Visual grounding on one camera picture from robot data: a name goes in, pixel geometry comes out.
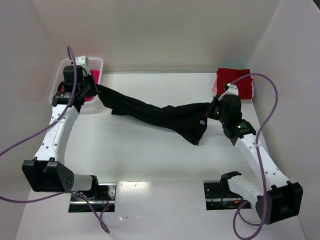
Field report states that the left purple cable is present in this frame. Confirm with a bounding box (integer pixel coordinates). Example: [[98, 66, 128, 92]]
[[0, 45, 111, 234]]

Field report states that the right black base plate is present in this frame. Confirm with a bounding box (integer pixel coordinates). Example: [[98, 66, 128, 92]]
[[203, 180, 244, 211]]

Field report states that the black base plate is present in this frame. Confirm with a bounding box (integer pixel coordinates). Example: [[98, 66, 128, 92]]
[[203, 180, 244, 211], [68, 183, 117, 213]]

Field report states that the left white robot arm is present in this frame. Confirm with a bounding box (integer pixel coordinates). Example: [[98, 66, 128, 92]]
[[22, 63, 98, 198]]

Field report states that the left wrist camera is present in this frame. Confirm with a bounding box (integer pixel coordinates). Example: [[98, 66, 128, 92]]
[[75, 55, 91, 75]]

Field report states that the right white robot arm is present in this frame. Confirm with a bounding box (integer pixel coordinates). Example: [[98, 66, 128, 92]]
[[207, 95, 303, 225]]

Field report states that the black t shirt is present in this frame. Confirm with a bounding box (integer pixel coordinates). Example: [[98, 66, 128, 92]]
[[97, 84, 210, 146]]

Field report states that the white plastic basket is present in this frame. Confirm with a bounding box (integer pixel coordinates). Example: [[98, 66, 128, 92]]
[[48, 57, 104, 104]]

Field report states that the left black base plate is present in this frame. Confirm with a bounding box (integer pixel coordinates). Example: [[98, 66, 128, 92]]
[[68, 183, 117, 213]]

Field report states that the folded red t shirt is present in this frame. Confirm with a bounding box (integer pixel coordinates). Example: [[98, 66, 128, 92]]
[[212, 68, 254, 100]]

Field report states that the magenta t shirt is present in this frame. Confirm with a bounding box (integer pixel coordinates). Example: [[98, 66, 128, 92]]
[[62, 69, 101, 103]]

